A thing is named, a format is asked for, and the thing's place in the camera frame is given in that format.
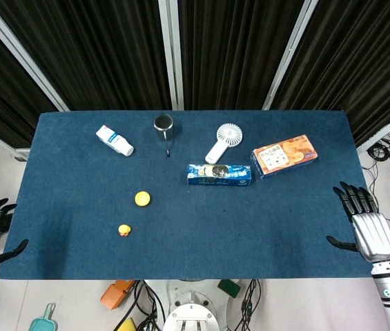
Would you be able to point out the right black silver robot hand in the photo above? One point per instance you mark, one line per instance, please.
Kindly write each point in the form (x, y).
(374, 234)

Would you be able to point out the yellow round disc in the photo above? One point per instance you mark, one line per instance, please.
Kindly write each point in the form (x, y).
(142, 199)

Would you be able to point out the small yellow orange toy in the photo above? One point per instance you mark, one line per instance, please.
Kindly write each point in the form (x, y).
(124, 229)

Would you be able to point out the teal plastic scoop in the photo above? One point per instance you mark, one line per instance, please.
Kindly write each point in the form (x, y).
(43, 325)

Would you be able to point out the orange cookie box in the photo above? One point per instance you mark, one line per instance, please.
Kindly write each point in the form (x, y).
(284, 155)

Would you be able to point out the orange plastic tool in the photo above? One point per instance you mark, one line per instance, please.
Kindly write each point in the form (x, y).
(115, 294)

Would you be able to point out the green sponge block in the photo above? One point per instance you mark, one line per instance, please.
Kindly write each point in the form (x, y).
(230, 288)

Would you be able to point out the blue table cloth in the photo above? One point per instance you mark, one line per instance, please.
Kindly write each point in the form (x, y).
(215, 224)

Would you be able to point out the white blue tube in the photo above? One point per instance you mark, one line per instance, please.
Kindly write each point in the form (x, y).
(112, 138)

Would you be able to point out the blue cookie box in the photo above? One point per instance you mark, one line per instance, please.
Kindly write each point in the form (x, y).
(219, 176)

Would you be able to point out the yellow sponge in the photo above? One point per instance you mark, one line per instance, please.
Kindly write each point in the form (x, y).
(127, 325)

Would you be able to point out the white handheld fan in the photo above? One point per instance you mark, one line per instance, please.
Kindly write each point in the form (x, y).
(229, 135)

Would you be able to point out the white silver robot torso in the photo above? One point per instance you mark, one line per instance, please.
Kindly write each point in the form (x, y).
(191, 315)

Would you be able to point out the white frame post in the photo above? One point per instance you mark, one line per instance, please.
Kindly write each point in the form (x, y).
(388, 129)
(172, 51)
(25, 58)
(289, 51)

